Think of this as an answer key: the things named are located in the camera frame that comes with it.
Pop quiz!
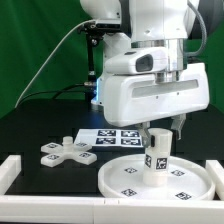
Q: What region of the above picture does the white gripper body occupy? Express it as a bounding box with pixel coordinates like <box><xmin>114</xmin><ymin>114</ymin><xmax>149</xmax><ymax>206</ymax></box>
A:
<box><xmin>104</xmin><ymin>63</ymin><xmax>209</xmax><ymax>127</ymax></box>

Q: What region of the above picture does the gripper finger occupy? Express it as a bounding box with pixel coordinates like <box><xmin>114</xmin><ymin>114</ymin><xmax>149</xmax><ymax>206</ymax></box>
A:
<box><xmin>138</xmin><ymin>122</ymin><xmax>151</xmax><ymax>148</ymax></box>
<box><xmin>171</xmin><ymin>114</ymin><xmax>186</xmax><ymax>140</ymax></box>

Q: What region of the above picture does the white round table top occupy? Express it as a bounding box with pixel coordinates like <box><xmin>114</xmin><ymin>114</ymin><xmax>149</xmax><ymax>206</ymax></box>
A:
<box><xmin>98</xmin><ymin>154</ymin><xmax>215</xmax><ymax>200</ymax></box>

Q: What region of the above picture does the white cross table base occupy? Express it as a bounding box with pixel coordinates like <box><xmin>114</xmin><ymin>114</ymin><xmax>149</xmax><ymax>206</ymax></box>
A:
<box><xmin>41</xmin><ymin>136</ymin><xmax>97</xmax><ymax>167</ymax></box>

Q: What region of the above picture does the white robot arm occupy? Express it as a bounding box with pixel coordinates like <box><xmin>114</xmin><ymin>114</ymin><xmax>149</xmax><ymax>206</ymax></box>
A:
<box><xmin>80</xmin><ymin>0</ymin><xmax>224</xmax><ymax>147</ymax></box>

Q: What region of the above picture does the white marker sheet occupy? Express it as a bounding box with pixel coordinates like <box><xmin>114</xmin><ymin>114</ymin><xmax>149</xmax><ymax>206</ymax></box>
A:
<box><xmin>74</xmin><ymin>129</ymin><xmax>142</xmax><ymax>148</ymax></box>

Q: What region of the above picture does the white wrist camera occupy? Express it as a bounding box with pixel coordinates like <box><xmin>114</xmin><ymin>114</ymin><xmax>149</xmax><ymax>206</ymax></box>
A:
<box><xmin>105</xmin><ymin>47</ymin><xmax>168</xmax><ymax>75</ymax></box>

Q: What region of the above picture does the black cable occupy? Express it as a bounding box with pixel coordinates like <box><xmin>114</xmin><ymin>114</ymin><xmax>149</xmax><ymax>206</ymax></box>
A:
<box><xmin>20</xmin><ymin>82</ymin><xmax>98</xmax><ymax>105</ymax></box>

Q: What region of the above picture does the white frame right block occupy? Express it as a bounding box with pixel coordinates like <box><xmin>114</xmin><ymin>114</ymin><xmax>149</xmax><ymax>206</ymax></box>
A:
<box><xmin>206</xmin><ymin>160</ymin><xmax>224</xmax><ymax>201</ymax></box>

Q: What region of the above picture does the white frame block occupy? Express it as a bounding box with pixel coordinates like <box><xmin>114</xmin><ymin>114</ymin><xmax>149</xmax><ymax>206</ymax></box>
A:
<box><xmin>206</xmin><ymin>160</ymin><xmax>224</xmax><ymax>201</ymax></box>
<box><xmin>0</xmin><ymin>155</ymin><xmax>21</xmax><ymax>195</ymax></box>

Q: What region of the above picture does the black camera on stand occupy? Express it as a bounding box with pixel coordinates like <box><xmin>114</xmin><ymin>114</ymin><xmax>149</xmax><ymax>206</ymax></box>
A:
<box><xmin>78</xmin><ymin>20</ymin><xmax>121</xmax><ymax>100</ymax></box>

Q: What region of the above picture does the grey cable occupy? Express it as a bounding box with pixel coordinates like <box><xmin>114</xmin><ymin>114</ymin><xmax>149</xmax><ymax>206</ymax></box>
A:
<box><xmin>14</xmin><ymin>18</ymin><xmax>97</xmax><ymax>108</ymax></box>

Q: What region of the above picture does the white frame left block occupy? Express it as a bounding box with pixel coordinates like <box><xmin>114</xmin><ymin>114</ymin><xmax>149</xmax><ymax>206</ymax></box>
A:
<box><xmin>0</xmin><ymin>155</ymin><xmax>21</xmax><ymax>195</ymax></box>

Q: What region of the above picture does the white frame front bar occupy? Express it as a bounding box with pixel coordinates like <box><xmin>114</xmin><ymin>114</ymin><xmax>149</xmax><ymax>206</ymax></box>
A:
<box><xmin>0</xmin><ymin>196</ymin><xmax>224</xmax><ymax>224</ymax></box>

